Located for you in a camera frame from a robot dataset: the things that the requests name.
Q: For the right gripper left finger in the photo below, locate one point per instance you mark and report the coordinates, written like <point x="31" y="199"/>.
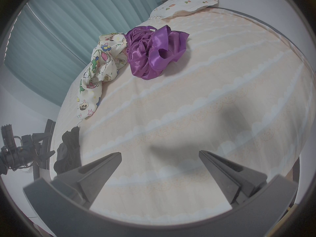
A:
<point x="93" y="179"/>

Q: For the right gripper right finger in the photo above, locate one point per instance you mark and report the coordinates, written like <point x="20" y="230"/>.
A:
<point x="227" y="179"/>

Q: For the black T-shirt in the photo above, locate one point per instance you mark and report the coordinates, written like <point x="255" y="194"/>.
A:
<point x="68" y="154"/>

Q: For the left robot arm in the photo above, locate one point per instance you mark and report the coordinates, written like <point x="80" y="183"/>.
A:
<point x="9" y="154"/>

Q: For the bed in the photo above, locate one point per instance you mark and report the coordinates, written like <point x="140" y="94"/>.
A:
<point x="197" y="83"/>

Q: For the black chest of drawers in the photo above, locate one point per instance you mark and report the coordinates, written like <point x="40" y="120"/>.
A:
<point x="50" y="128"/>

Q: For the white printed pyjama top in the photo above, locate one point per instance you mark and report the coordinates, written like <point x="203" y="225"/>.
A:
<point x="96" y="83"/>

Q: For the purple garment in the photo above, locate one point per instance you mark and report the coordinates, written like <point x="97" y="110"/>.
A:
<point x="148" y="53"/>

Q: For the white printed pillow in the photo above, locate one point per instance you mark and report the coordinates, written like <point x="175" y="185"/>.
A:
<point x="182" y="6"/>

